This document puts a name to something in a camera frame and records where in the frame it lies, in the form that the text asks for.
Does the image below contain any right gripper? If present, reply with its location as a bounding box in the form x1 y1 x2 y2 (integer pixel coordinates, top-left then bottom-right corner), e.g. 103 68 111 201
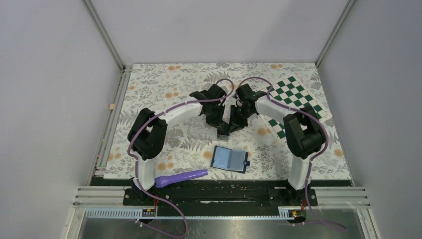
226 105 254 133

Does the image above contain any clear plastic card box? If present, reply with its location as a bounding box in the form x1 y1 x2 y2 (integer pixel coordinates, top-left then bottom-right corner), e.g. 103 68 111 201
187 116 230 141

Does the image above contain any navy blue card holder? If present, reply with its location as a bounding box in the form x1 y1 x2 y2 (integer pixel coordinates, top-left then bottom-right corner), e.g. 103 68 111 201
211 146 250 174

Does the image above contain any purple plastic handle tool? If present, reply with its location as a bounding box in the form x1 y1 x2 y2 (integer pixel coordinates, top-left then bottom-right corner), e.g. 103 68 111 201
155 169 208 188

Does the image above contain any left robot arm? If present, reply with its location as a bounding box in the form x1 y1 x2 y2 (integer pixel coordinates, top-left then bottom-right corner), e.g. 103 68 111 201
127 84 233 205

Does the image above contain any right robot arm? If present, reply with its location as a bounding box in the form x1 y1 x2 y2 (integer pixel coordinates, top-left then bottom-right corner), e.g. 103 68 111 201
228 84 328 205

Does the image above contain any floral patterned table mat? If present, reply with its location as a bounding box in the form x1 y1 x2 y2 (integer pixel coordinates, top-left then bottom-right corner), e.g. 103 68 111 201
104 63 351 180

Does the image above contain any green white checkerboard mat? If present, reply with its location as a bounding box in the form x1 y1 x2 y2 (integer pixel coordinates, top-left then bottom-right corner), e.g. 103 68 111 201
259 76 332 140

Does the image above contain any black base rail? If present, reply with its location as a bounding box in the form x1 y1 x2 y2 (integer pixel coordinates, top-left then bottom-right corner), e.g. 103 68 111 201
91 178 353 219

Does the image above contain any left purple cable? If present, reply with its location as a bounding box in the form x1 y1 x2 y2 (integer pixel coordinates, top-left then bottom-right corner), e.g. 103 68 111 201
126 78 235 238

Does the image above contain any purple cable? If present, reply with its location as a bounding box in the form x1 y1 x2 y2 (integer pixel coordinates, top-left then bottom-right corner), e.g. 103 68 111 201
237 77 348 232
126 78 235 238

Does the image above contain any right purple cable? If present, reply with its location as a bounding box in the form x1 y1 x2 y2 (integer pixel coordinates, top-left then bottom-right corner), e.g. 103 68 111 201
237 77 348 232

